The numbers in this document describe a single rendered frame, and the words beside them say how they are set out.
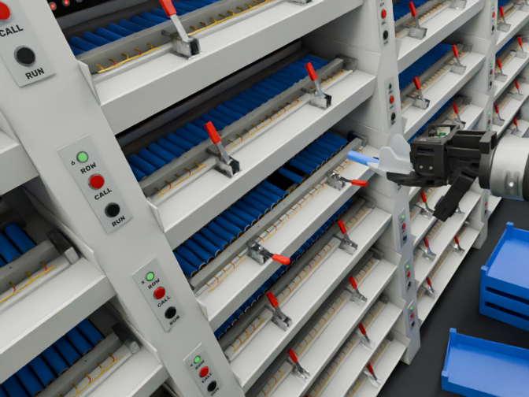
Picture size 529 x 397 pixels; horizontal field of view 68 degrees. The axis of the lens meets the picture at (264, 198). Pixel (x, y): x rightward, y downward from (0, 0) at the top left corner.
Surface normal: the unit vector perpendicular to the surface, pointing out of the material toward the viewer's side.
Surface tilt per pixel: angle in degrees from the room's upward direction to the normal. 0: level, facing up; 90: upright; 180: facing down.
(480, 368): 0
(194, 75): 108
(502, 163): 55
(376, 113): 90
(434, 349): 0
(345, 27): 90
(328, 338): 18
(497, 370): 0
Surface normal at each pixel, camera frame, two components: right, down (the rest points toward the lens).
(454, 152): -0.64, 0.54
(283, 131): -0.03, -0.72
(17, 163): 0.76, 0.44
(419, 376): -0.25, -0.82
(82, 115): 0.71, 0.20
